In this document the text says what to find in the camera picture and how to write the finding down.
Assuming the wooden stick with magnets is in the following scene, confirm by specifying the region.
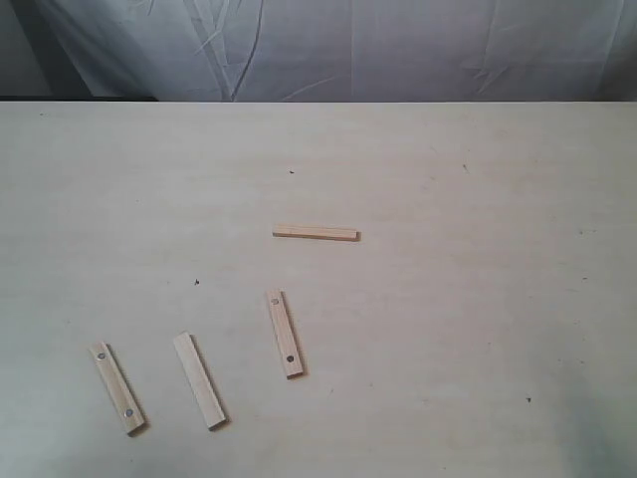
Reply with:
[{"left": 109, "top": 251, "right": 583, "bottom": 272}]
[{"left": 267, "top": 290, "right": 305, "bottom": 379}]

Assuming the plain wooden stick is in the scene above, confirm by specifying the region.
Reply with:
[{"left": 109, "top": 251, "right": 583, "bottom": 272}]
[{"left": 173, "top": 332, "right": 228, "bottom": 430}]

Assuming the white backdrop cloth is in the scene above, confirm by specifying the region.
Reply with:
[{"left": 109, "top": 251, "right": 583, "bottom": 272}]
[{"left": 1, "top": 1, "right": 636, "bottom": 103}]

